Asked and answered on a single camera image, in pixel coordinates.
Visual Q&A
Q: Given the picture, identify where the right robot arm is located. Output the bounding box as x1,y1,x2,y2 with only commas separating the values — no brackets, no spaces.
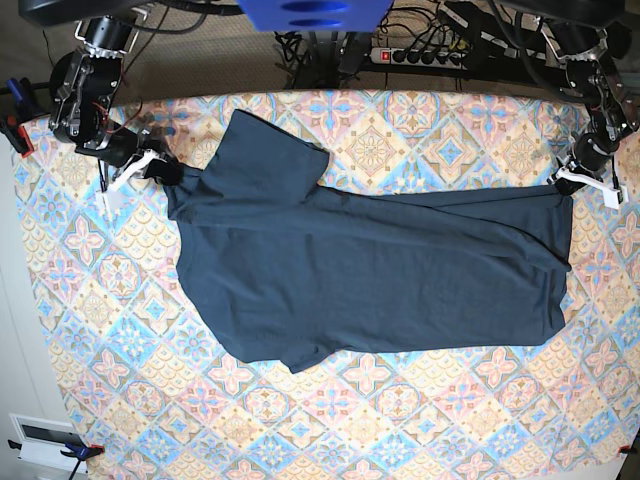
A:
18,1,184,189

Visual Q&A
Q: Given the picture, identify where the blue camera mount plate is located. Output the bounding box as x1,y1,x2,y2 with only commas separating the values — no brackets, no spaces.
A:
237,0,393,33

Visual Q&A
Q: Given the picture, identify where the red clamp lower right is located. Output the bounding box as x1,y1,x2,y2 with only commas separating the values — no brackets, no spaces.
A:
618,445,639,455

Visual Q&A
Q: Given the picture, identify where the blue clamp lower left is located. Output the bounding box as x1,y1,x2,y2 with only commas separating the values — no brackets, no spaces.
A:
7,440,105,479

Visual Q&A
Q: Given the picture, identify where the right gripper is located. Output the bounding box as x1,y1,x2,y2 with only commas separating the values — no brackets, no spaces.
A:
99,129,184,186

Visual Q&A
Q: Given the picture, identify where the white power strip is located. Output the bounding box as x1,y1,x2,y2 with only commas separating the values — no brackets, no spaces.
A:
369,47,463,69

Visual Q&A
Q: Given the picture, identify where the dark navy t-shirt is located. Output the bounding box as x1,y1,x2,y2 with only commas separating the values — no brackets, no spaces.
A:
165,110,573,373

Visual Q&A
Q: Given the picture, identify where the blue clamp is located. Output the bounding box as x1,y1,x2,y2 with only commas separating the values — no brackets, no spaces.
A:
7,440,105,479
6,77,35,108

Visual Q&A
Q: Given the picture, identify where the red black clamp upper left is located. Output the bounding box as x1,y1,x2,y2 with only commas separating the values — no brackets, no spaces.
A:
0,115,34,158

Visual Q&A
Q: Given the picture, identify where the blue clamp upper left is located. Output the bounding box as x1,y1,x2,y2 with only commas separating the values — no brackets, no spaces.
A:
6,77,35,108

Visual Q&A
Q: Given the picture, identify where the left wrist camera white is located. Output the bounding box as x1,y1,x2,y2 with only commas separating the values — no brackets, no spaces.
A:
548,157,630,210

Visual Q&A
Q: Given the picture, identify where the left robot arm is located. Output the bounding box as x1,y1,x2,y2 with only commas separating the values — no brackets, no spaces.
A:
496,1,639,201

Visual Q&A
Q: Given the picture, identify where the white wall outlet box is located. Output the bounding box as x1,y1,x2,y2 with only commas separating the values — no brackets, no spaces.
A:
9,413,82,473

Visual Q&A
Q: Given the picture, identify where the patterned colourful tablecloth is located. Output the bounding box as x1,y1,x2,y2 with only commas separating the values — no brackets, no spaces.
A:
12,91,639,479

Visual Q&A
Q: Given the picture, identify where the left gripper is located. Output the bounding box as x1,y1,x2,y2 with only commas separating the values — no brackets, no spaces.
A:
557,132,619,196

